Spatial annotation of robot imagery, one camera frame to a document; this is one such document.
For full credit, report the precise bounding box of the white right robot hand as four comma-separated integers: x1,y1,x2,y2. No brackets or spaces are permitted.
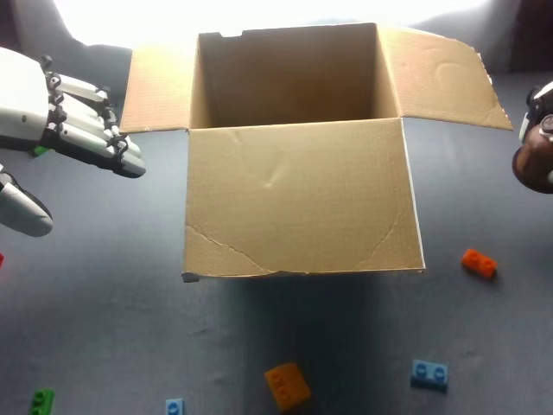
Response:
519,81,553,186

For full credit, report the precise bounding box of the chocolate toy cake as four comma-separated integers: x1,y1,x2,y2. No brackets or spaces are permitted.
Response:
512,114,553,195

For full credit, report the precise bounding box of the cardboard box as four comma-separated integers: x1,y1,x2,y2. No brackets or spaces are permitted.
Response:
118,22,514,284

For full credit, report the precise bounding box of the orange flat toy brick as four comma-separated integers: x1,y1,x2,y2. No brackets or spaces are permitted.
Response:
460,248,499,280

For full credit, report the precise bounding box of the orange tall toy brick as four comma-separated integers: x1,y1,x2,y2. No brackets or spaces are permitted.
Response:
264,362,312,412

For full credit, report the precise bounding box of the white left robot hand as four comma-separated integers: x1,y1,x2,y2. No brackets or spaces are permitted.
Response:
0,46,147,238

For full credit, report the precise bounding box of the grey table cloth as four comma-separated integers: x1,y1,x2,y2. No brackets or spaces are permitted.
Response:
0,0,553,415

